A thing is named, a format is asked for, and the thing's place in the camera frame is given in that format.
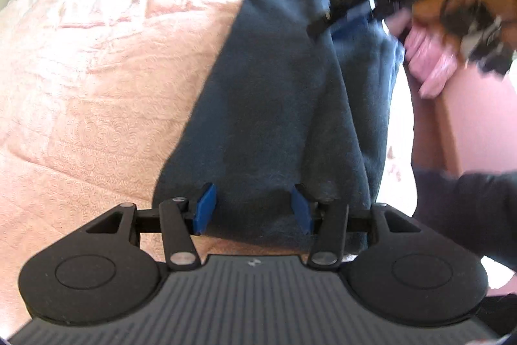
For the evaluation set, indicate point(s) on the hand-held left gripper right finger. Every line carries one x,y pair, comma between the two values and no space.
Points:
301,212

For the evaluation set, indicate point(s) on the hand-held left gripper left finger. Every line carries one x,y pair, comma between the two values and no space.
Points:
204,209

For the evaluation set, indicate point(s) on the person's right hand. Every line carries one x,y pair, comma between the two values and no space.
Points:
434,54

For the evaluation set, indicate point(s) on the person's pink top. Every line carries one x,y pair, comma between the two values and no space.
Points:
456,126

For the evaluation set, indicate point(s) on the pink and grey bedspread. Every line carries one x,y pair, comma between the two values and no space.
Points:
105,78

